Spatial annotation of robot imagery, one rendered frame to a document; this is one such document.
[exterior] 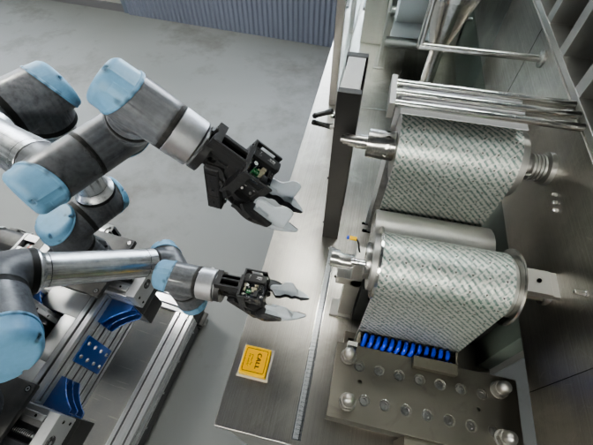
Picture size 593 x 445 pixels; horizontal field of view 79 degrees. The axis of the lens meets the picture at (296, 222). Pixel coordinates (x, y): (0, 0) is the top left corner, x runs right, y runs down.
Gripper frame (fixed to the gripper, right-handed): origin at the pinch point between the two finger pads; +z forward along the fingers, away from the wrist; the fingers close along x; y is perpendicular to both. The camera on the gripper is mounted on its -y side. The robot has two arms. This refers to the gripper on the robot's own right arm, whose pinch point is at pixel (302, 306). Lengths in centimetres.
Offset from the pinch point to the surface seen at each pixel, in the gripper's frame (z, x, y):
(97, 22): -290, 313, -109
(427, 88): 18, 37, 36
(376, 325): 17.4, -0.3, -0.9
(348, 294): 10.3, 7.7, -4.9
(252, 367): -10.1, -11.8, -16.6
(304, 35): -64, 320, -102
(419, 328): 26.2, -0.3, 2.2
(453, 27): 26, 73, 31
